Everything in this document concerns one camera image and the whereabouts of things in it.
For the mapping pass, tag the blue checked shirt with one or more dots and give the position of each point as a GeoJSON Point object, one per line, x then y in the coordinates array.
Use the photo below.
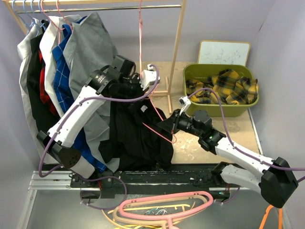
{"type": "Point", "coordinates": [65, 98]}

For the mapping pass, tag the yellow plaid shirt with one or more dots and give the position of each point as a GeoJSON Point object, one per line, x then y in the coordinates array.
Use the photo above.
{"type": "Point", "coordinates": [228, 86]}

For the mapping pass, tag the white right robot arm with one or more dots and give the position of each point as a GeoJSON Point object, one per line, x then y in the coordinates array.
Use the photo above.
{"type": "Point", "coordinates": [272, 178]}

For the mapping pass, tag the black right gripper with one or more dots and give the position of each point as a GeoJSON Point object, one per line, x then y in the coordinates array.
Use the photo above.
{"type": "Point", "coordinates": [172, 124]}

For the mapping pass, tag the small whiteboard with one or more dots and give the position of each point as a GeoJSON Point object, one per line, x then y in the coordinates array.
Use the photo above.
{"type": "Point", "coordinates": [223, 52]}

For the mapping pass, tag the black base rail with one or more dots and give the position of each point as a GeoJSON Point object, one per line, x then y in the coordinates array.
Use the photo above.
{"type": "Point", "coordinates": [178, 178]}

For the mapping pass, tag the yellow plastic hanger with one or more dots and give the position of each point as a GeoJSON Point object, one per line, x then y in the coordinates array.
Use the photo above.
{"type": "Point", "coordinates": [132, 226]}

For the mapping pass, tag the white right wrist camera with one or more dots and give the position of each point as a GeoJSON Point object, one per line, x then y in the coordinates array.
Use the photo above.
{"type": "Point", "coordinates": [185, 103]}

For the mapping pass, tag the pink hanger on rack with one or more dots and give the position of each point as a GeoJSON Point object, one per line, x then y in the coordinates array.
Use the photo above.
{"type": "Point", "coordinates": [140, 37]}

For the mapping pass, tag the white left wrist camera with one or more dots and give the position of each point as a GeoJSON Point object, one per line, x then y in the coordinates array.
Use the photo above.
{"type": "Point", "coordinates": [149, 77]}

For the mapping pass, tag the wooden clothes rack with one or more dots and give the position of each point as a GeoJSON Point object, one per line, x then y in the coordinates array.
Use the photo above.
{"type": "Point", "coordinates": [45, 6]}

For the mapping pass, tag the white shirt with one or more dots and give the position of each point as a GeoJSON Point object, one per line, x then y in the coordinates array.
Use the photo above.
{"type": "Point", "coordinates": [50, 39]}

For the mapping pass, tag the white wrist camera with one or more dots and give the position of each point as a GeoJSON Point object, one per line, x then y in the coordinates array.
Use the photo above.
{"type": "Point", "coordinates": [185, 103]}
{"type": "Point", "coordinates": [149, 77]}

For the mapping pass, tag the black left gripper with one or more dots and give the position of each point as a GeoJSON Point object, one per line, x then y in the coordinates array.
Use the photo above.
{"type": "Point", "coordinates": [140, 91]}

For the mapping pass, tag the light grey shirt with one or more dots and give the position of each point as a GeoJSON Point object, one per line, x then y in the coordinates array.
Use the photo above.
{"type": "Point", "coordinates": [24, 51]}

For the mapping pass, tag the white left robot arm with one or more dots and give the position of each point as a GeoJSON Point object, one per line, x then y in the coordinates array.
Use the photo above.
{"type": "Point", "coordinates": [110, 83]}

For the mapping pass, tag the blue wire hanger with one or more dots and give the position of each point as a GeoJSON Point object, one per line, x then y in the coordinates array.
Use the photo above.
{"type": "Point", "coordinates": [26, 14]}

